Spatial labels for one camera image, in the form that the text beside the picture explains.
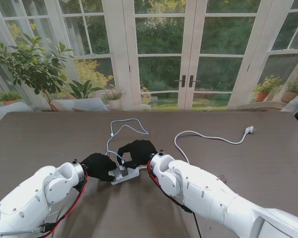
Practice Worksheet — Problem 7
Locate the light grey chair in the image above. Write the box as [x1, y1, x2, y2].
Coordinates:
[280, 91, 298, 122]

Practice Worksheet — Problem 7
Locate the grey charger adapter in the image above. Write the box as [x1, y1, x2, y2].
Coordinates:
[119, 162, 130, 177]

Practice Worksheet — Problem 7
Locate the flowering plant in white pot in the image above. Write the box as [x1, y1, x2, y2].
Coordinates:
[104, 88, 127, 110]

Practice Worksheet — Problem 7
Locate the green plant in beige pot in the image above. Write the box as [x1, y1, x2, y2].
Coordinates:
[280, 75, 298, 104]

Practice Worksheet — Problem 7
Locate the white power cord with plug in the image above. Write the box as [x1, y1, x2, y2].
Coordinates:
[138, 125, 258, 172]

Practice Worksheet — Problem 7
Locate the wooden round side table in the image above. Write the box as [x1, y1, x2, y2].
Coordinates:
[235, 103, 284, 112]

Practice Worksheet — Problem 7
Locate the white power strip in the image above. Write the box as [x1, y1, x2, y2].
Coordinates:
[108, 166, 140, 185]

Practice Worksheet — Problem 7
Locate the broad leaf green plant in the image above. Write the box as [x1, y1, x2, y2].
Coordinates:
[68, 79, 105, 100]

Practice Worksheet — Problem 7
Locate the white french door leaf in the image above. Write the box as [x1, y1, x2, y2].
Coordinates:
[123, 0, 194, 112]
[190, 0, 273, 110]

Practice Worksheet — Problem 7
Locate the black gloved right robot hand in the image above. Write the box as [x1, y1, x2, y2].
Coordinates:
[117, 139, 157, 170]

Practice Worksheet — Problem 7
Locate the tall leafy potted tree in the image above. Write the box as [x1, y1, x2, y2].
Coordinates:
[0, 33, 75, 112]

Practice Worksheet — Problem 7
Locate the grey sofa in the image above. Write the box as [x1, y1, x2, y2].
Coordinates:
[0, 102, 34, 122]

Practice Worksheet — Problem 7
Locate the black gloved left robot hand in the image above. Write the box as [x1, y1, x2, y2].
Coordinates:
[80, 153, 117, 182]

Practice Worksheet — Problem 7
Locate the yellow-green plant in terracotta pot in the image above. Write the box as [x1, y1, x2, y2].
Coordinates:
[253, 75, 284, 103]

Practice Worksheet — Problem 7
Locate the dark door handle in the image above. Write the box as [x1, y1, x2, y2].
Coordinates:
[174, 75, 186, 87]
[188, 75, 201, 87]

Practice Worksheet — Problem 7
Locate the small plant in terracotta pot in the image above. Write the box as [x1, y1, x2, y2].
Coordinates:
[0, 91, 23, 106]

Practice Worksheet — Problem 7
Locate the grey armchair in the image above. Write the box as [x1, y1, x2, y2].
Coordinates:
[51, 97, 109, 112]

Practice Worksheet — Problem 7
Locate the light blue USB cable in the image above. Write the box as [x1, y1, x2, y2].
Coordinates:
[106, 119, 149, 166]

